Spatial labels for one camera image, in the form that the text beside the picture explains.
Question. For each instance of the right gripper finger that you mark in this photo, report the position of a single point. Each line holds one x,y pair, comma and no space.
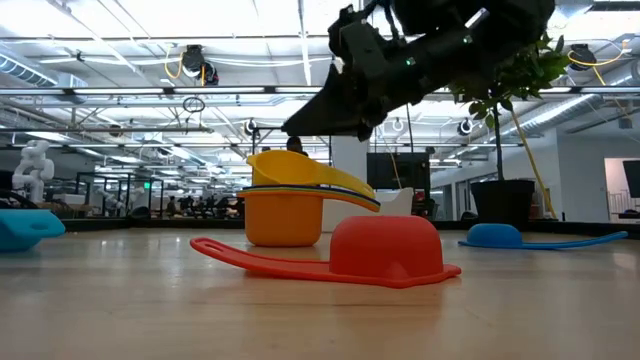
330,115

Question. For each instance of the yellow measuring cup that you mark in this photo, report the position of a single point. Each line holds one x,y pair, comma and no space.
290,170

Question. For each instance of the orange measuring cup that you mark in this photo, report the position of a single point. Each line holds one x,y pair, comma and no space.
282,220

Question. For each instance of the red measuring cup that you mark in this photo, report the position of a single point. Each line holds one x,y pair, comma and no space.
385,245

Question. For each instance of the small blue measuring cup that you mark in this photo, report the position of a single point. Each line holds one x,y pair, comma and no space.
495,236

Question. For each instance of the light blue measuring cup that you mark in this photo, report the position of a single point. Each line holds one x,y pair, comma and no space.
25,230

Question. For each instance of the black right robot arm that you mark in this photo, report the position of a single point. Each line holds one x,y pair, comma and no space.
500,30

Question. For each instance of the white plastic basket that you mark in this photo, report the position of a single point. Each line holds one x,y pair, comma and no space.
395,202

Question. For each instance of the person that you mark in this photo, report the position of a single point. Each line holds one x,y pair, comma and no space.
296,145

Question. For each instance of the black monitor screen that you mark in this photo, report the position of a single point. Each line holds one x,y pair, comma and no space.
400,170

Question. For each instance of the green leafy plant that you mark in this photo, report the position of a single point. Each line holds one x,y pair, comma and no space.
520,70

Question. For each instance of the black plant pot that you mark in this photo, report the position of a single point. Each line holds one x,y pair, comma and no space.
502,205

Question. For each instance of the white humanoid robot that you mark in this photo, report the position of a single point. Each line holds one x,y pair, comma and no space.
32,170

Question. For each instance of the black wall television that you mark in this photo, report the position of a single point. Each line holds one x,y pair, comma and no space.
632,177

